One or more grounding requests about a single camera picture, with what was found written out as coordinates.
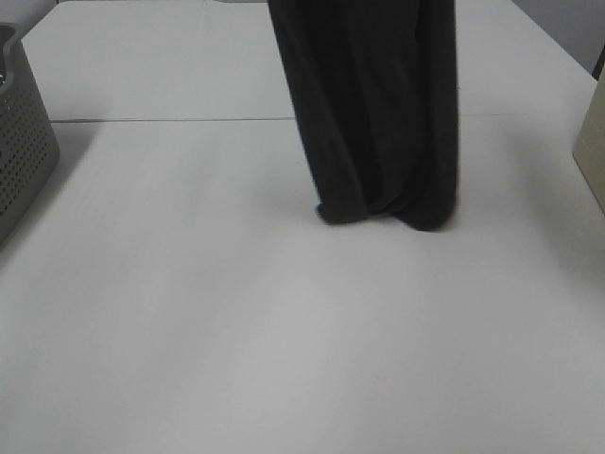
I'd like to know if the dark grey towel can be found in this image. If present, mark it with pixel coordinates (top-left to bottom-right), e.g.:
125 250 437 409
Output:
268 1 459 232

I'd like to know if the grey perforated plastic basket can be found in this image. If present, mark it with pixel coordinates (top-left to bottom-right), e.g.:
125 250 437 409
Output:
1 23 61 241

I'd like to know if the beige plastic bin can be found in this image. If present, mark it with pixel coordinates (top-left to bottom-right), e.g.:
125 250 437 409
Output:
573 72 605 211

